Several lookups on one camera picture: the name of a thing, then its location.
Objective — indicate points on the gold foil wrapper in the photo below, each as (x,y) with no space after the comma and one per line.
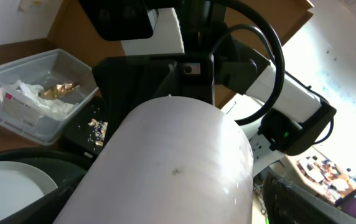
(58,91)

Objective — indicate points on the black rectangular tray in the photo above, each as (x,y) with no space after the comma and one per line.
(70,139)

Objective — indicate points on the peanut shells and rice scraps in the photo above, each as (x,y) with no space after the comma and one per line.
(93,132)

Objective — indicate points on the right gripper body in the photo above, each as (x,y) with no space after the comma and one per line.
(140,46)

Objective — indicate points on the pink plastic cup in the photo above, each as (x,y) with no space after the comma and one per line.
(172,160)

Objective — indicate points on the clear plastic bin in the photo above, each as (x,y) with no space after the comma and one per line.
(36,119)

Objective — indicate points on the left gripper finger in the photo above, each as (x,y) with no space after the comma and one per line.
(286,203)

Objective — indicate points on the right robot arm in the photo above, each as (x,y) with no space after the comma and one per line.
(292,116)

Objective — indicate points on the round black serving tray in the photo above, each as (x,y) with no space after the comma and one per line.
(66,170)

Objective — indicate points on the grey round plate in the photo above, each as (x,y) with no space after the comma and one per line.
(20,185)

